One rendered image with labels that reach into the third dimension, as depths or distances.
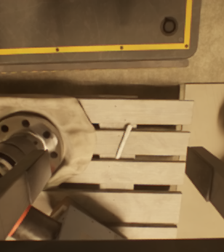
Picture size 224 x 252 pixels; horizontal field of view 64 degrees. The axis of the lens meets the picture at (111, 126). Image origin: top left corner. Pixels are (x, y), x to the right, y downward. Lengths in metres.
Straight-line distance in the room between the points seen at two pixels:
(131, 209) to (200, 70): 0.66
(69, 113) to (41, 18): 0.31
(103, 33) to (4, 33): 0.25
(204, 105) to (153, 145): 0.31
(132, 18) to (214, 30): 0.49
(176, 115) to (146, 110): 0.11
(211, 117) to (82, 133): 0.57
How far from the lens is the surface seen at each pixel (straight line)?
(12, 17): 0.56
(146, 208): 0.86
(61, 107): 0.67
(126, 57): 0.48
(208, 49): 0.90
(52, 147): 0.69
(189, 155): 0.17
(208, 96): 0.89
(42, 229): 0.66
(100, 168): 0.75
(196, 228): 1.19
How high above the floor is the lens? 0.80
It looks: 75 degrees down
